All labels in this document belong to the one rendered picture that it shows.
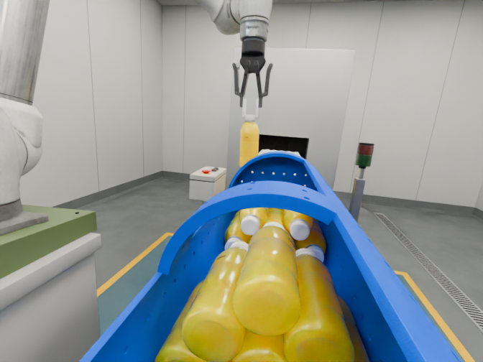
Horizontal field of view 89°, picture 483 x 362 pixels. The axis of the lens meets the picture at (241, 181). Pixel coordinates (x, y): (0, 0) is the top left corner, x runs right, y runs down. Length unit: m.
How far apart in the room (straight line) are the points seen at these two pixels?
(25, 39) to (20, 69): 0.07
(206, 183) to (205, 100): 4.37
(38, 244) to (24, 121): 0.33
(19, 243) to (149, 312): 0.37
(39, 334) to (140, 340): 0.42
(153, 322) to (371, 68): 5.05
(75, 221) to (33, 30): 0.50
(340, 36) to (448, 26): 1.62
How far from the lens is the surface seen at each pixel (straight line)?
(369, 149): 1.19
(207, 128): 5.23
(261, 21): 0.88
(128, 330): 0.31
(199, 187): 0.96
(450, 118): 5.55
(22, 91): 0.87
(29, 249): 0.66
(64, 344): 0.81
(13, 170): 0.69
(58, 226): 0.69
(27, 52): 0.88
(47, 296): 0.71
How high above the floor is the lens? 1.31
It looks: 13 degrees down
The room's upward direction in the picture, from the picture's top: 4 degrees clockwise
